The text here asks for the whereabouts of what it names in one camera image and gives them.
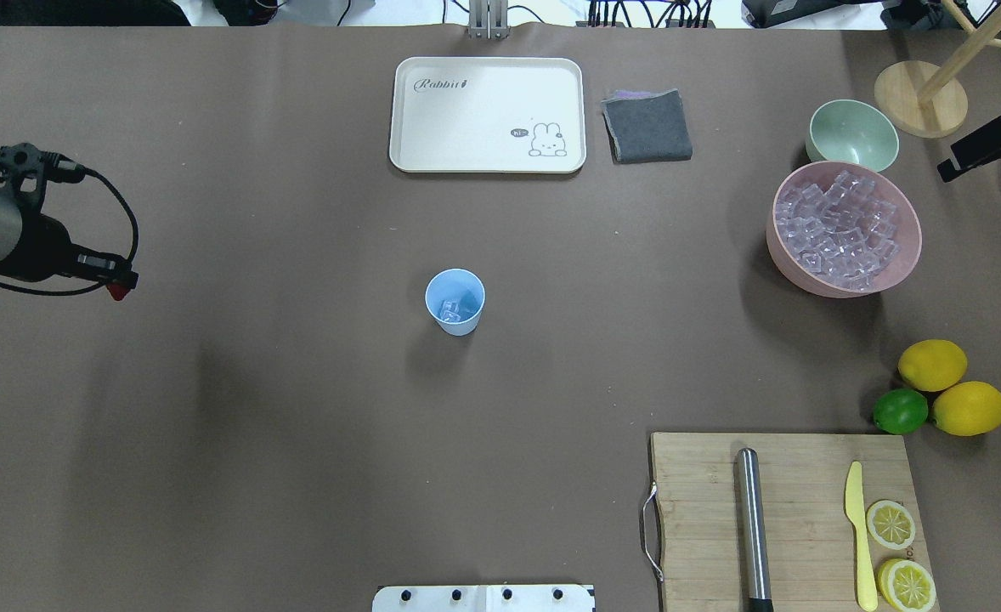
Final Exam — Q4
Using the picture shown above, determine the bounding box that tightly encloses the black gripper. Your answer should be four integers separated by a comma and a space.
8, 213, 139, 290

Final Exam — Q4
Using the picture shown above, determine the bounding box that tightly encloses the red strawberry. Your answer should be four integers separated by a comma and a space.
105, 283, 133, 302

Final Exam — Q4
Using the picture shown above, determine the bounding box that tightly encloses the clear ice cube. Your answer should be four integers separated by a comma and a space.
436, 301, 463, 325

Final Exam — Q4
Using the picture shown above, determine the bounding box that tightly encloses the wooden cup stand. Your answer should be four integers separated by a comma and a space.
874, 1, 1001, 139

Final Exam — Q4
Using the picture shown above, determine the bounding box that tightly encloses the pink bowl of ice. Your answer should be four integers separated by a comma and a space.
766, 161, 923, 298

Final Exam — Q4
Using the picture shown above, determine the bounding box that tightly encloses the light blue cup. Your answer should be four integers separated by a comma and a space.
424, 269, 488, 337

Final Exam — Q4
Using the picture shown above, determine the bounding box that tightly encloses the empty green bowl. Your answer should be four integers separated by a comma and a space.
805, 99, 900, 172

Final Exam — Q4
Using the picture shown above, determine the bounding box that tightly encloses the yellow lemon upper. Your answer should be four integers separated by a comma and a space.
897, 338, 968, 393

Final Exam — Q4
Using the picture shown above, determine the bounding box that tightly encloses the yellow lemon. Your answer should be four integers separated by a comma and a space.
932, 381, 1001, 437
897, 338, 968, 393

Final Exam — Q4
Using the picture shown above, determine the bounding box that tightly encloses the yellow lemon lower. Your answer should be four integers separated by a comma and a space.
932, 381, 1001, 437

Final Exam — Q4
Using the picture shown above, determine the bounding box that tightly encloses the green lime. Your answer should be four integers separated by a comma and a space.
871, 388, 930, 435

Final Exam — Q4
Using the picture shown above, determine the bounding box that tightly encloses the grey folded cloth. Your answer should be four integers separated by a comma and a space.
601, 88, 693, 164

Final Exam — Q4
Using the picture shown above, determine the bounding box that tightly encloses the cream rabbit tray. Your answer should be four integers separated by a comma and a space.
388, 57, 587, 174

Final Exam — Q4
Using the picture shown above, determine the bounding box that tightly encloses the yellow plastic knife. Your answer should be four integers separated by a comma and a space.
844, 461, 879, 611

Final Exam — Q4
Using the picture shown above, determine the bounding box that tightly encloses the lemon slice lower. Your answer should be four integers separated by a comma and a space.
865, 499, 919, 551

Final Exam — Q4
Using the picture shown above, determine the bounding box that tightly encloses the bamboo cutting board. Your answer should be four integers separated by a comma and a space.
649, 433, 921, 611

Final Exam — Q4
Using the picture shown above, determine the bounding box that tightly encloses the lemon half upper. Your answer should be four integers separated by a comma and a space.
878, 558, 938, 611

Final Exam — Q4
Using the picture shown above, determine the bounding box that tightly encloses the steel muddler black tip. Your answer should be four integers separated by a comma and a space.
735, 448, 775, 611

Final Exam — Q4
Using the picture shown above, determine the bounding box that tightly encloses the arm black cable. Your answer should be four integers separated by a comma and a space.
0, 166, 141, 297

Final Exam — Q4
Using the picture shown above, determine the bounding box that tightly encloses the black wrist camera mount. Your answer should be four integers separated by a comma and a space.
0, 142, 88, 209

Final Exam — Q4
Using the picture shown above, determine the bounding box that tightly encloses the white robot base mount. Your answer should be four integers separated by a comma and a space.
371, 582, 597, 611

